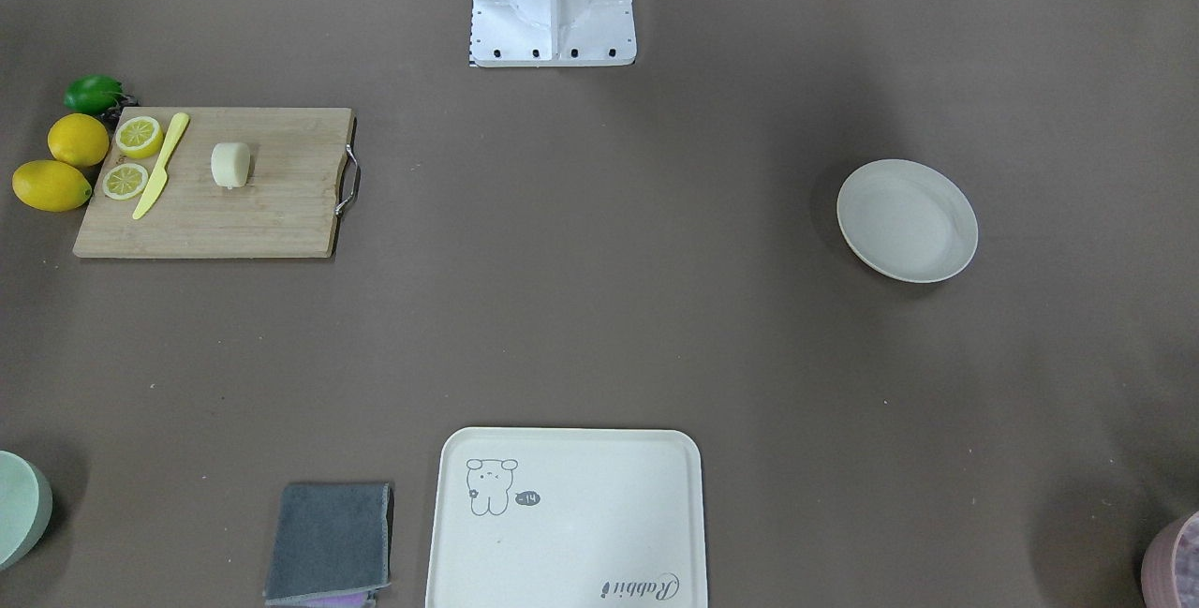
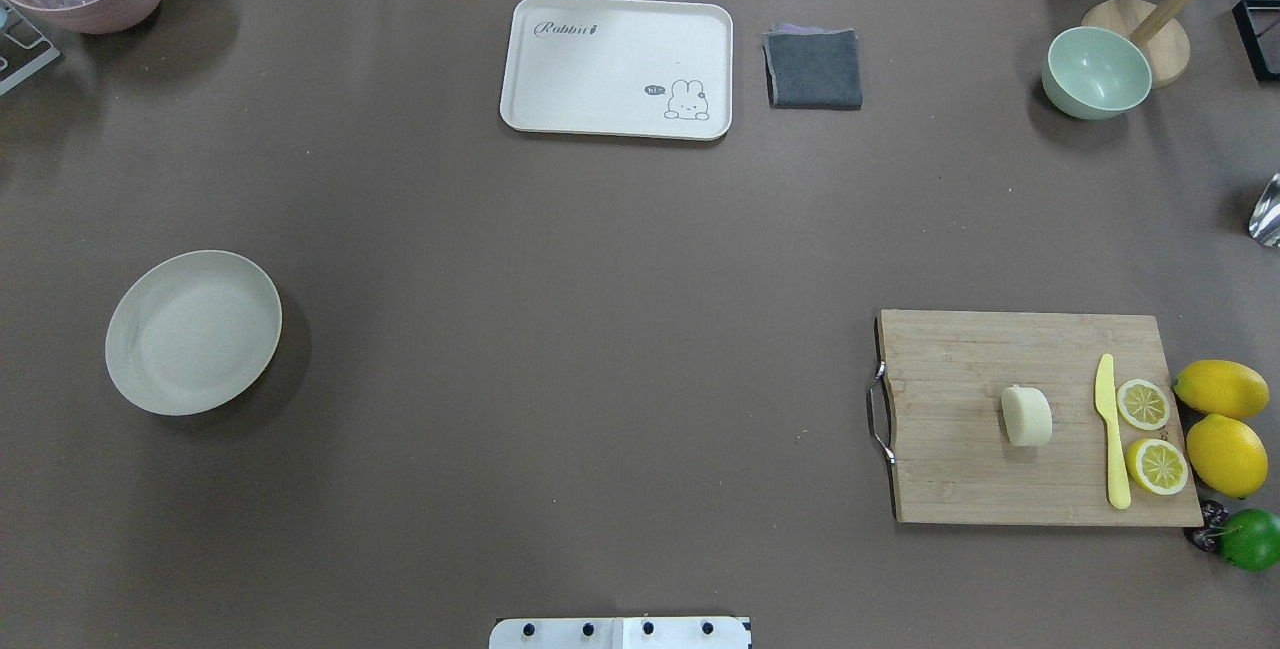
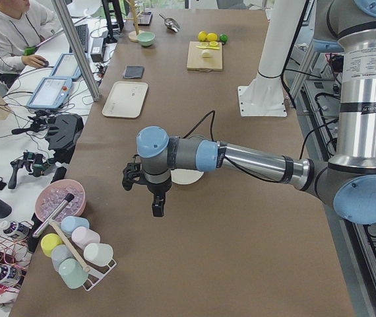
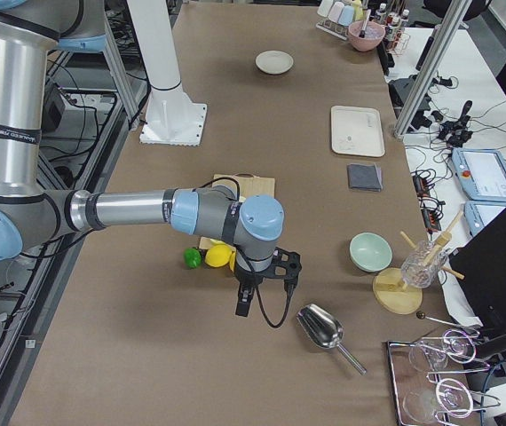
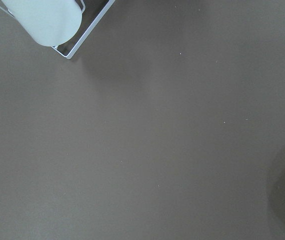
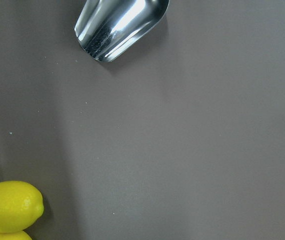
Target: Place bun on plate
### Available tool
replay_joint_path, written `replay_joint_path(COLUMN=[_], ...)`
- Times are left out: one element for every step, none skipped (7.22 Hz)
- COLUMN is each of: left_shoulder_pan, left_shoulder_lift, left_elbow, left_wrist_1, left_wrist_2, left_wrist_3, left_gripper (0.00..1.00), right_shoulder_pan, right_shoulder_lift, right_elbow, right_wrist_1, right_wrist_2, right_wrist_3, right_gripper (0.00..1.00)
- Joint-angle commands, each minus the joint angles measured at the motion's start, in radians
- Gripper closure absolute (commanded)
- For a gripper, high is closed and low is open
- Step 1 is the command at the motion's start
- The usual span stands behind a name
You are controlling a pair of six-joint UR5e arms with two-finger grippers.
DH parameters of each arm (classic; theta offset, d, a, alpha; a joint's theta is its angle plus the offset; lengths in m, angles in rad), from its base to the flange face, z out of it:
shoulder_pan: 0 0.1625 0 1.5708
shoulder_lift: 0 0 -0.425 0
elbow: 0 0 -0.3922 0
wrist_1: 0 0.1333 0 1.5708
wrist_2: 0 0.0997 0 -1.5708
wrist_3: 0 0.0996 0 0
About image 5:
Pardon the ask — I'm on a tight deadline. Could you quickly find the pale green cup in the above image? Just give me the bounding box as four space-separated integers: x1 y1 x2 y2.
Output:
3 0 82 47

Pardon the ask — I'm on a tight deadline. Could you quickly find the white wire cup rack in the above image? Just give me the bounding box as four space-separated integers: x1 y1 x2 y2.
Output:
0 0 114 60

